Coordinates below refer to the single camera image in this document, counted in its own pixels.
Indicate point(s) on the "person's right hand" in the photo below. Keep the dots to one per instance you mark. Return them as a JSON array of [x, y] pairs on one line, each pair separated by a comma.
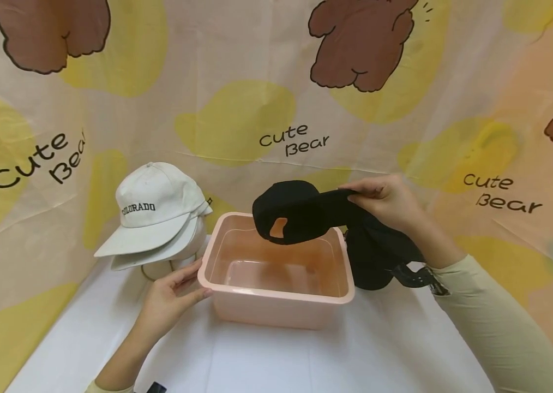
[[394, 199]]

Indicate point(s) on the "person's left hand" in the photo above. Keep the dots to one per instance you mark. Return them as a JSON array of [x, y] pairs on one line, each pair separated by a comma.
[[166, 305]]

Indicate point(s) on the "person's left thumb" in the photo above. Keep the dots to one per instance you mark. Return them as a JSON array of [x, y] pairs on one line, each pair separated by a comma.
[[199, 295]]

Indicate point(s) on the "person's right fingers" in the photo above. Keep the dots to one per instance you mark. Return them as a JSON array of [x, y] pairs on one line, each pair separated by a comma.
[[365, 190]]

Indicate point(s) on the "person's left index finger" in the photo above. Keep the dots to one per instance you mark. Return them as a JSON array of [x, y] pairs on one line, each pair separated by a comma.
[[185, 269]]

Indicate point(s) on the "black cap with orange patch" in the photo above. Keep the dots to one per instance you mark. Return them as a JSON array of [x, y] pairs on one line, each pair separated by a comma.
[[296, 213]]

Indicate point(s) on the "pink plastic bin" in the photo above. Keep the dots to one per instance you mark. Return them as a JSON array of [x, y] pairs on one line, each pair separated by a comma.
[[276, 305]]

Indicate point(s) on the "person's left forearm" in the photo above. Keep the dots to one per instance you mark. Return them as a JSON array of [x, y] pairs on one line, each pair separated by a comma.
[[122, 363]]

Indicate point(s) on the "person's right forearm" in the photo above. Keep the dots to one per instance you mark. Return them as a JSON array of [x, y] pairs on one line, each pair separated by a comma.
[[492, 322]]

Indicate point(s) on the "plain white cap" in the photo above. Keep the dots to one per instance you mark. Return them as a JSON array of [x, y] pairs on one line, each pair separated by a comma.
[[178, 245], [158, 269]]

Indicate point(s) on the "white cap with black lettering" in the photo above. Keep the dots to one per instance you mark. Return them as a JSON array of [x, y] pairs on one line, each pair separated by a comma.
[[158, 191]]

